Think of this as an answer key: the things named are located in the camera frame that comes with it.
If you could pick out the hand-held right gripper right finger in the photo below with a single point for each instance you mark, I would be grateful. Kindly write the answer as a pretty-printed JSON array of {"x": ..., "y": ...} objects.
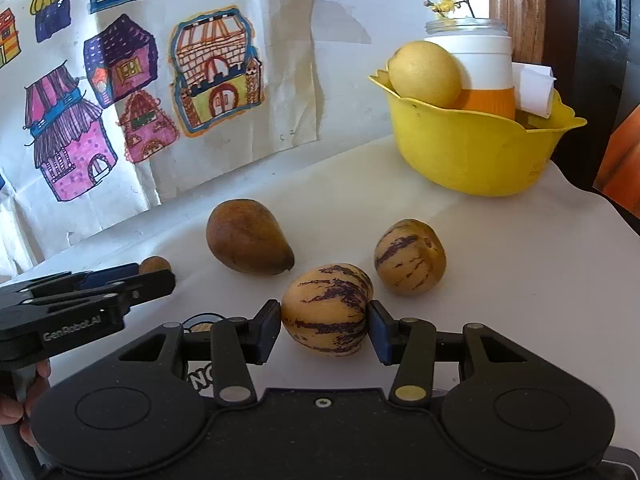
[{"x": 381, "y": 332}]

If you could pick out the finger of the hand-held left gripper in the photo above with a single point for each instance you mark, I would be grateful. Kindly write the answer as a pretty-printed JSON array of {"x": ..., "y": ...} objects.
[
  {"x": 145, "y": 285},
  {"x": 112, "y": 272}
]

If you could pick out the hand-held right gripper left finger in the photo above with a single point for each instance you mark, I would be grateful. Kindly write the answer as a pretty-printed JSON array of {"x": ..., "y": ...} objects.
[{"x": 267, "y": 332}]

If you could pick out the striped pepino melon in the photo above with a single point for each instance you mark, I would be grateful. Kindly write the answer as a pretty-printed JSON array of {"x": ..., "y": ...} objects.
[
  {"x": 410, "y": 255},
  {"x": 325, "y": 315}
]

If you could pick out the person's left hand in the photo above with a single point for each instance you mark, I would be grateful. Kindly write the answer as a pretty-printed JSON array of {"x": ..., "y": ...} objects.
[{"x": 37, "y": 375}]

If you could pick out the small brown round fruit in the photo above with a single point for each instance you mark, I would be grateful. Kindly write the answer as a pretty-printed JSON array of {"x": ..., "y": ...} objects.
[{"x": 155, "y": 265}]

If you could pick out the brown pear-shaped fruit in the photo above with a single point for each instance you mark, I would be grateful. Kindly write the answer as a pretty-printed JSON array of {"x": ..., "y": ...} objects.
[{"x": 245, "y": 237}]

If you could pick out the white printed cloth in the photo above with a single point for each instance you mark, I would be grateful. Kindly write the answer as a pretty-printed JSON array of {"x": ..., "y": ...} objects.
[{"x": 500, "y": 270}]

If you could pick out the yellow plastic bowl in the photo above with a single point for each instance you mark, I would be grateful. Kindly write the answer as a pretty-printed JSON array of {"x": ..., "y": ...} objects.
[{"x": 465, "y": 155}]

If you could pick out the yellow pear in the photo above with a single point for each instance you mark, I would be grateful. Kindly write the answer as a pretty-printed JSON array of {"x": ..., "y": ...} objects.
[{"x": 425, "y": 75}]

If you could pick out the colourful houses drawing poster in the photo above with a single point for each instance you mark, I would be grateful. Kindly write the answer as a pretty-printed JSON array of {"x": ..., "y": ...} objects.
[{"x": 225, "y": 35}]

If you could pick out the white and orange cup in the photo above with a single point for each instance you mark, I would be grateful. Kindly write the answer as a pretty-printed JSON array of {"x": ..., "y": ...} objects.
[{"x": 487, "y": 70}]

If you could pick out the white folded paper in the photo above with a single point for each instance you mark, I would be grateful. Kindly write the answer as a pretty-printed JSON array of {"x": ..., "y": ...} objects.
[{"x": 535, "y": 87}]

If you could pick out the orange panel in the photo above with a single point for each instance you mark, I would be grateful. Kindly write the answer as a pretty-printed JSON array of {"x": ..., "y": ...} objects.
[{"x": 620, "y": 160}]

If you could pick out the glass jar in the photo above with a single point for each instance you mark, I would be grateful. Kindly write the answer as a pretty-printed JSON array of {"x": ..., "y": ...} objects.
[{"x": 465, "y": 26}]

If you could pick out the dark furniture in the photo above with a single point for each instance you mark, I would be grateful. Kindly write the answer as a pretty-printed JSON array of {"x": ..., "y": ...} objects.
[{"x": 595, "y": 85}]

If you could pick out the wooden frame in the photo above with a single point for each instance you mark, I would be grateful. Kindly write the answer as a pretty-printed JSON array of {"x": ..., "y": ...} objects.
[{"x": 520, "y": 10}]

